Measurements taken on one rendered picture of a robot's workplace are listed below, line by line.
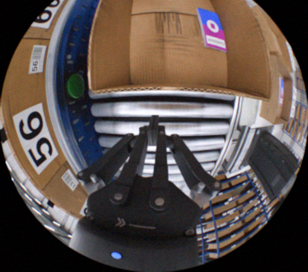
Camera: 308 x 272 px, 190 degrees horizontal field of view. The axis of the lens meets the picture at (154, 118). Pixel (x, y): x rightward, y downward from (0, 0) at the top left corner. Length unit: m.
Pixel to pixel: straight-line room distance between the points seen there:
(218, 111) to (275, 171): 0.42
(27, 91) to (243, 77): 0.52
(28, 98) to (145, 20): 0.37
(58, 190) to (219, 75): 0.60
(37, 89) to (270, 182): 0.87
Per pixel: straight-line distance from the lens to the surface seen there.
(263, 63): 0.24
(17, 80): 0.31
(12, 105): 0.30
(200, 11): 0.37
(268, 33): 0.61
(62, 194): 0.41
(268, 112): 0.50
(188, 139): 0.35
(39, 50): 0.35
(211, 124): 0.35
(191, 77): 0.27
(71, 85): 0.29
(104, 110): 0.33
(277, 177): 0.56
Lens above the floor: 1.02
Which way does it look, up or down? 69 degrees down
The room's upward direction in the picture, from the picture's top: 169 degrees counter-clockwise
